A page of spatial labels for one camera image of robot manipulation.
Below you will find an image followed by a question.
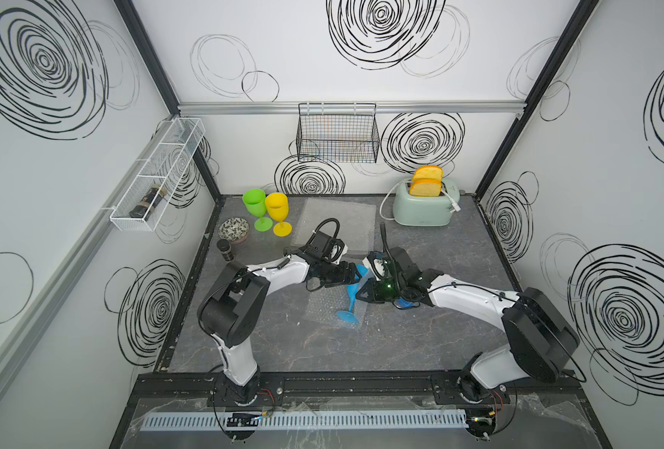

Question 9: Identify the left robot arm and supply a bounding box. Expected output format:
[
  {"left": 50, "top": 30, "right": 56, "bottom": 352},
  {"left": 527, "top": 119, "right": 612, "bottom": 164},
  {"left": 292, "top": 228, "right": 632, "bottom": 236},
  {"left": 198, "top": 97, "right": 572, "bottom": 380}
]
[{"left": 196, "top": 235, "right": 362, "bottom": 389}]

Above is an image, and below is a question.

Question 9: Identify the front toast slice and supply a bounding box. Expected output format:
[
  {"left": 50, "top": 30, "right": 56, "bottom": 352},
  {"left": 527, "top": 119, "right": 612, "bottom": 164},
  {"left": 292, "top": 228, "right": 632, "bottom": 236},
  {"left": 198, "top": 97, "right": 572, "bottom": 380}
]
[{"left": 409, "top": 179, "right": 443, "bottom": 198}]

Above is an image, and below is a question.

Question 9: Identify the black wire basket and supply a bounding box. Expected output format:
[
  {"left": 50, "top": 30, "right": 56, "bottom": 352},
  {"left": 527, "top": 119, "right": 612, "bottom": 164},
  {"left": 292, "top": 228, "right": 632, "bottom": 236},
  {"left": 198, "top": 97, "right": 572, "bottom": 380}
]
[{"left": 296, "top": 102, "right": 380, "bottom": 164}]

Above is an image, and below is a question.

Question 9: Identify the blue tape dispenser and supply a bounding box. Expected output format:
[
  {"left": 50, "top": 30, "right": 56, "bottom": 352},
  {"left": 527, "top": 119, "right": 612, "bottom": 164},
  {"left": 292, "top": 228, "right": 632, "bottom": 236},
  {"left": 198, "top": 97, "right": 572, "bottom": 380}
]
[{"left": 394, "top": 299, "right": 420, "bottom": 310}]

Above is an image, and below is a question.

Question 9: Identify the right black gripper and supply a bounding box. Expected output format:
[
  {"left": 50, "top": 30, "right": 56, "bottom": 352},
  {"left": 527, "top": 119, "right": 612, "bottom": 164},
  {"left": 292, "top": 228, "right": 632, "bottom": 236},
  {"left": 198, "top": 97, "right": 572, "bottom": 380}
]
[{"left": 352, "top": 278, "right": 405, "bottom": 303}]

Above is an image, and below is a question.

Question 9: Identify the white slotted cable duct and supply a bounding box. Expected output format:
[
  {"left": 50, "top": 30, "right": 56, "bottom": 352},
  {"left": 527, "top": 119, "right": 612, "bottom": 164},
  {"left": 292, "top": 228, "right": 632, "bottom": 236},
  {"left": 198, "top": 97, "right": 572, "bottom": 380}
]
[{"left": 140, "top": 410, "right": 468, "bottom": 432}]

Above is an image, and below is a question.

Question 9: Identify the dark spice bottle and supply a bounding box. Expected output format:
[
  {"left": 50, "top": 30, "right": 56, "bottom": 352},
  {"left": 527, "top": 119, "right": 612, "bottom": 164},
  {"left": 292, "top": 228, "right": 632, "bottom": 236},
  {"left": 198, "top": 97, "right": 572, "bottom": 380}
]
[{"left": 216, "top": 239, "right": 235, "bottom": 262}]

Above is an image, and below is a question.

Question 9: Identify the patterned small bowl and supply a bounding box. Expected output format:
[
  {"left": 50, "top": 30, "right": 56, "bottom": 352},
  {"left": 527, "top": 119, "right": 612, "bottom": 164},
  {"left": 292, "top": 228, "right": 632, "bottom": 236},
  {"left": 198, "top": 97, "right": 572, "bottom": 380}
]
[{"left": 218, "top": 217, "right": 250, "bottom": 244}]

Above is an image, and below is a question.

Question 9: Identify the toast slice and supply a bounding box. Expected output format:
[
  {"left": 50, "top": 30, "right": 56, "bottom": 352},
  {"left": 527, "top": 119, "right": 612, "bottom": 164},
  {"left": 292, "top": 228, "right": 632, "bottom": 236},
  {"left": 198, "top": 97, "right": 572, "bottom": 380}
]
[
  {"left": 412, "top": 166, "right": 444, "bottom": 183},
  {"left": 409, "top": 179, "right": 443, "bottom": 198}
]

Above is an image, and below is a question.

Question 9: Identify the blue plastic wine glass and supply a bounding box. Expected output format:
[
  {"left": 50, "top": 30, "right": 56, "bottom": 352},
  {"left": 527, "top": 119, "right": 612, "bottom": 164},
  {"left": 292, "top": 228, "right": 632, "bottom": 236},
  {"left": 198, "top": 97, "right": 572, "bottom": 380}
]
[{"left": 337, "top": 264, "right": 368, "bottom": 324}]

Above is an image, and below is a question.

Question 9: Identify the dark bottle in shelf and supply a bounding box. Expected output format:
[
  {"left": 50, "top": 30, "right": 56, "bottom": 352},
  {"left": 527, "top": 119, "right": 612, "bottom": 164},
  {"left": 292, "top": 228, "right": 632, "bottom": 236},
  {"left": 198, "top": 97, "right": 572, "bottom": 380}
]
[{"left": 129, "top": 185, "right": 166, "bottom": 220}]

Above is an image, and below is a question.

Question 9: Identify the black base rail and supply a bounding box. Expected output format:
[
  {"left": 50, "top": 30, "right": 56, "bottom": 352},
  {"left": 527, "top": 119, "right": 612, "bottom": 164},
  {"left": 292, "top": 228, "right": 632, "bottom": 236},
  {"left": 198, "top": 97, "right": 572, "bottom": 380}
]
[{"left": 131, "top": 370, "right": 580, "bottom": 406}]

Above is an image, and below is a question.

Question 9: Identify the white toaster cable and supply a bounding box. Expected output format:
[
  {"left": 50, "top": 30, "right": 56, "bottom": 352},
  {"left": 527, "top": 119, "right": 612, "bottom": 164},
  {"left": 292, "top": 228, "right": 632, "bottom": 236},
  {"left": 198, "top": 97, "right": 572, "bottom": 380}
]
[{"left": 379, "top": 180, "right": 409, "bottom": 222}]

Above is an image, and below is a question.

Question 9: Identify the white wire shelf basket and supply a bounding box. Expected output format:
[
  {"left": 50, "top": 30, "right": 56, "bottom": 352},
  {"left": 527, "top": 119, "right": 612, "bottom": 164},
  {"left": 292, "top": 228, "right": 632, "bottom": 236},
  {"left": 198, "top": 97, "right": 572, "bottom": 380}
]
[{"left": 110, "top": 117, "right": 205, "bottom": 232}]

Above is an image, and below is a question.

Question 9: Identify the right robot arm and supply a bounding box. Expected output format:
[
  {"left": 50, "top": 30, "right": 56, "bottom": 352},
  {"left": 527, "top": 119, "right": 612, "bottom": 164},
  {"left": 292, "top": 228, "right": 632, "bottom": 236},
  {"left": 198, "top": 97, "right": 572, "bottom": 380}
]
[{"left": 360, "top": 247, "right": 580, "bottom": 402}]

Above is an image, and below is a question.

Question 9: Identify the yellow plastic wine glass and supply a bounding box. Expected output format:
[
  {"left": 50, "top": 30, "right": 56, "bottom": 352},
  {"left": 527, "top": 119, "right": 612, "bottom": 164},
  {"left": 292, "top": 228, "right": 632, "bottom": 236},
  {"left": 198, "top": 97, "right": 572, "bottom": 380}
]
[{"left": 266, "top": 193, "right": 293, "bottom": 237}]

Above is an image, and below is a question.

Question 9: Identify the bubble wrap sheet stack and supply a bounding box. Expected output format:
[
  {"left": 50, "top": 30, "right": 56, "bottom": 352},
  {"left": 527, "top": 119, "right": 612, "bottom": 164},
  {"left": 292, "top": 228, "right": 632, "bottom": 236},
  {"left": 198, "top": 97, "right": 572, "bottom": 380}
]
[{"left": 293, "top": 198, "right": 378, "bottom": 256}]

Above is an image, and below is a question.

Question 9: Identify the back toast slice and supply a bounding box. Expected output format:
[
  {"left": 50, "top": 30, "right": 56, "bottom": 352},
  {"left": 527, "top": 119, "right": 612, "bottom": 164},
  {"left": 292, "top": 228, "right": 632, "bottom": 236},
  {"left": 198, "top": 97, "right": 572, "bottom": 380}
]
[{"left": 412, "top": 166, "right": 444, "bottom": 183}]

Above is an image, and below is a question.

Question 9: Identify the green plastic wine glass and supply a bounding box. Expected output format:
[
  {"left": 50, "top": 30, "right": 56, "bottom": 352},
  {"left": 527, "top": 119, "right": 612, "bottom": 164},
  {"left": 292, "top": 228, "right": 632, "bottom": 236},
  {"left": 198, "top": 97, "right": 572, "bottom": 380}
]
[{"left": 242, "top": 189, "right": 273, "bottom": 232}]

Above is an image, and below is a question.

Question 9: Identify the mint green toaster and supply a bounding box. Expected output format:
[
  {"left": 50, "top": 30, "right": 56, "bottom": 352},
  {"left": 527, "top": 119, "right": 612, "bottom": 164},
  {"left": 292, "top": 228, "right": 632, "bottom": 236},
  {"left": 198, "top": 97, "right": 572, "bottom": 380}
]
[{"left": 393, "top": 179, "right": 461, "bottom": 227}]

